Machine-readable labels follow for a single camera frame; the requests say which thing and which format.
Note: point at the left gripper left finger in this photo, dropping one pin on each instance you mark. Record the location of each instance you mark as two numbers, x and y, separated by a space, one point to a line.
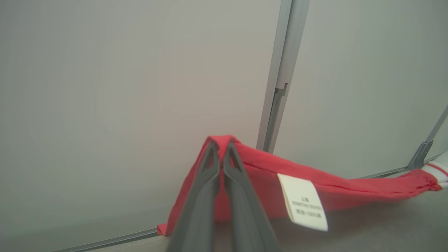
199 217

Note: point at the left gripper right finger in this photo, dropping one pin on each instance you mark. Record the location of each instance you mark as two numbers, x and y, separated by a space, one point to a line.
248 224

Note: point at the red jersey shirt white trim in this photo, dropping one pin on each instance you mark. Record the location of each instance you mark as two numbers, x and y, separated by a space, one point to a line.
266 175

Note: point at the grey metal partition strut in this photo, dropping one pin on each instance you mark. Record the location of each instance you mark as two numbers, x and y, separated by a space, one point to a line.
421 154

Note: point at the aluminium partition base rail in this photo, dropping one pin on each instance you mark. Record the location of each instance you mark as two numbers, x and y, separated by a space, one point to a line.
115 239
385 173

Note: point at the grey aluminium partition post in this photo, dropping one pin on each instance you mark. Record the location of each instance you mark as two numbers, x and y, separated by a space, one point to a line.
283 52

